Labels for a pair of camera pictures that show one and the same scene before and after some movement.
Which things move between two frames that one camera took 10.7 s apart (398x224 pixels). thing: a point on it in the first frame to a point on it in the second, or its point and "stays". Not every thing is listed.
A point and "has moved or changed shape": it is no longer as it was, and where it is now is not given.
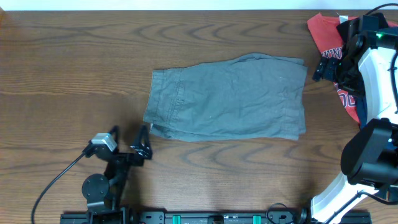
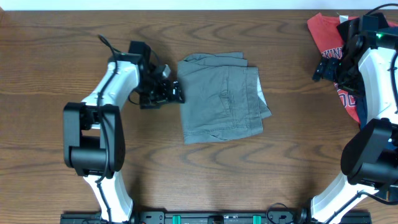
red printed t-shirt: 331,43 stays
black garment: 343,28 stays
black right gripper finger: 318,74 stays
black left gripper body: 126,162 to 154,91
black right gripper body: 346,74 stays
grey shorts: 257,96 has moved or changed shape
